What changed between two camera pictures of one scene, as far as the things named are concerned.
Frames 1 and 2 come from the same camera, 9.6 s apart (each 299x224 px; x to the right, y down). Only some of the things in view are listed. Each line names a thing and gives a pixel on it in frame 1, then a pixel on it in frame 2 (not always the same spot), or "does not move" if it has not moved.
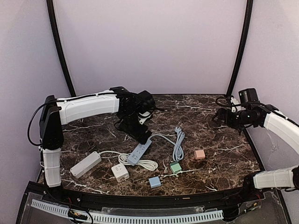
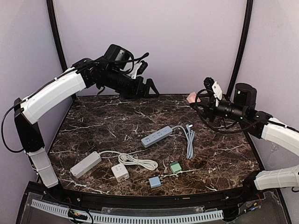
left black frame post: [52, 18] does not move
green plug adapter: [175, 167] does not move
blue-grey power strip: [138, 152] -> [166, 131]
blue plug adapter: [154, 182] does not move
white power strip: [86, 164] does not move
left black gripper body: [130, 122] -> [115, 80]
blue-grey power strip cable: [178, 150] -> [190, 136]
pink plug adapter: [199, 154] -> [191, 97]
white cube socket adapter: [120, 172] does not move
